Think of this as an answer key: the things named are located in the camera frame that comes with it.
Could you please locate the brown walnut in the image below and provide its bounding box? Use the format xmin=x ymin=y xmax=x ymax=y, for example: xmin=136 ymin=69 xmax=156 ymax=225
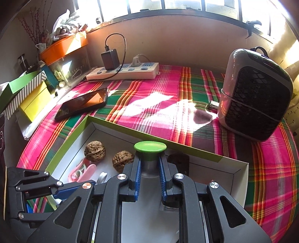
xmin=112 ymin=150 xmax=135 ymax=173
xmin=84 ymin=141 xmax=106 ymax=162

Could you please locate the black clear flashlight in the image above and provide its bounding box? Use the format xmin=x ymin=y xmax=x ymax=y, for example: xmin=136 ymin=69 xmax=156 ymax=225
xmin=167 ymin=153 xmax=189 ymax=176

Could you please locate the green white suction knob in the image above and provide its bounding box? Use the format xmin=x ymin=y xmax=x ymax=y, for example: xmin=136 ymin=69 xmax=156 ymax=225
xmin=134 ymin=141 xmax=167 ymax=178

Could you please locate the green white cardboard box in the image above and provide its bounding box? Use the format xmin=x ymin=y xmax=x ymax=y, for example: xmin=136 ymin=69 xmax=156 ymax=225
xmin=47 ymin=116 xmax=249 ymax=242

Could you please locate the striped box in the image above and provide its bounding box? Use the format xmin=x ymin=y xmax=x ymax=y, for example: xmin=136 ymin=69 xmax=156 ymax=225
xmin=3 ymin=71 xmax=47 ymax=119

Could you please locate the yellow box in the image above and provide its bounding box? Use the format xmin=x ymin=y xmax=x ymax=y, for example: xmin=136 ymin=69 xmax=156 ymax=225
xmin=19 ymin=82 xmax=52 ymax=121

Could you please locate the black smartphone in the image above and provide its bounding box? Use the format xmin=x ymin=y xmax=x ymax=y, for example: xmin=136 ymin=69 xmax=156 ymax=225
xmin=55 ymin=88 xmax=108 ymax=122

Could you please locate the plaid tablecloth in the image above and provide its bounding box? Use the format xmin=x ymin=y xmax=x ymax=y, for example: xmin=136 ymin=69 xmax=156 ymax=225
xmin=16 ymin=64 xmax=299 ymax=243

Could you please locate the pink black mini heater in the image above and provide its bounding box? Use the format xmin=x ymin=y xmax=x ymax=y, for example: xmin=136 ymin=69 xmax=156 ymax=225
xmin=217 ymin=49 xmax=293 ymax=142

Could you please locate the orange tray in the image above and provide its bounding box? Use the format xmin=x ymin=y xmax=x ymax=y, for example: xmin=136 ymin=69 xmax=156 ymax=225
xmin=39 ymin=31 xmax=88 ymax=65

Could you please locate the white power strip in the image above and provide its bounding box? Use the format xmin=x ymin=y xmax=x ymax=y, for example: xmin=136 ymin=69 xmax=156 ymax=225
xmin=86 ymin=62 xmax=160 ymax=81

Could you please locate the white plug adapter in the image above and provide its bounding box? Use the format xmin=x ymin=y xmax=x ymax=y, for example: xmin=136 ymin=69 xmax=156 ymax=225
xmin=131 ymin=54 xmax=148 ymax=67

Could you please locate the black charger with cable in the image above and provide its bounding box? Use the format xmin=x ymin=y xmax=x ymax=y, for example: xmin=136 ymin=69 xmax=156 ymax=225
xmin=100 ymin=33 xmax=127 ymax=81

